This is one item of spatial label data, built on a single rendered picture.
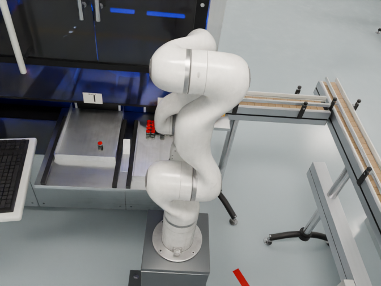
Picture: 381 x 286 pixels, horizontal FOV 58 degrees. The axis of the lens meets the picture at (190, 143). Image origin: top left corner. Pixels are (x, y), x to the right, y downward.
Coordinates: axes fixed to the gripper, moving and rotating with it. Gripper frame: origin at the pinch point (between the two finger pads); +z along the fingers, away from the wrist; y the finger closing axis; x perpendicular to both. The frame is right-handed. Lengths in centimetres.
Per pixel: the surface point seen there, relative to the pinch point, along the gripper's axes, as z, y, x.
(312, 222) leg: 69, -87, -20
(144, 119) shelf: 10.3, 17.5, -39.3
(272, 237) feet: 91, -68, -20
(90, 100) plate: -2, 42, -36
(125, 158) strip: 10.1, 24.0, -13.1
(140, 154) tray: 10.1, 17.5, -15.9
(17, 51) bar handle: -30, 65, -29
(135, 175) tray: 6.8, 18.4, -0.9
